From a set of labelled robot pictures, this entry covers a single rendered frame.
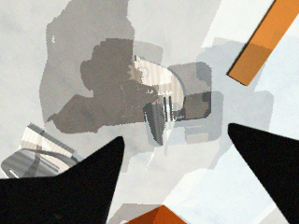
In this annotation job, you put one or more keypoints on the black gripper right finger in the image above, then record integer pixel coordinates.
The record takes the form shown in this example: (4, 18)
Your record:
(274, 159)

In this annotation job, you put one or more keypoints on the orange flat bar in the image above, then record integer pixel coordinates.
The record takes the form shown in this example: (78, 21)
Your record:
(272, 28)

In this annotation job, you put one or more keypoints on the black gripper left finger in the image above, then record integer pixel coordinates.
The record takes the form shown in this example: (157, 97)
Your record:
(81, 194)

